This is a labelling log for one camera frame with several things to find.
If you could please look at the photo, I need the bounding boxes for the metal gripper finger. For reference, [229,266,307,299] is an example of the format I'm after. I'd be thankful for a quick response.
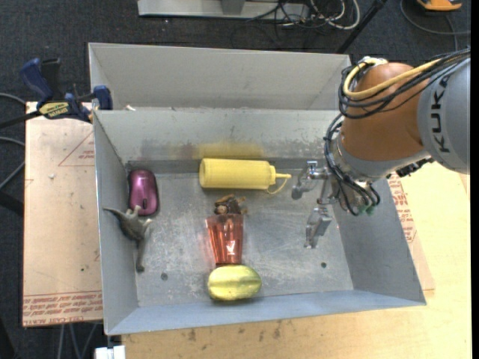
[290,160,333,200]
[303,198,334,250]

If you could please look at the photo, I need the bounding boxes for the grey metal bin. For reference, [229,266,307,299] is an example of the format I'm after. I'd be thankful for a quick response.
[88,42,427,337]

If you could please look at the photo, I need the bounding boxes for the yellow squeeze bottle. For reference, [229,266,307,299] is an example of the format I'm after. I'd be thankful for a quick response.
[198,157,293,196]

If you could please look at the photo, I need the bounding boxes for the brown toy figure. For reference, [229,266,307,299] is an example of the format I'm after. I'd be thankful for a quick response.
[213,194,248,217]

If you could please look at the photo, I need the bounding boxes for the red clear plastic cup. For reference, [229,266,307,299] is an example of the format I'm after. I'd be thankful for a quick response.
[204,213,245,267]

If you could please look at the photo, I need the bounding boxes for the yellow-green toy fruit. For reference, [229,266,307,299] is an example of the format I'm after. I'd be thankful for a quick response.
[207,263,263,302]

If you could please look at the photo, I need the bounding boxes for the purple computer mouse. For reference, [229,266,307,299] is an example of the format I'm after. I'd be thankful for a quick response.
[127,168,160,218]

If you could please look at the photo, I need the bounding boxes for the grey toy dinosaur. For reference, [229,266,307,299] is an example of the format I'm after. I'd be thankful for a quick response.
[103,204,154,273]

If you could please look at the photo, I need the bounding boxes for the brown cardboard board red print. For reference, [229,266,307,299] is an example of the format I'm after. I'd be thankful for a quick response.
[22,101,437,328]

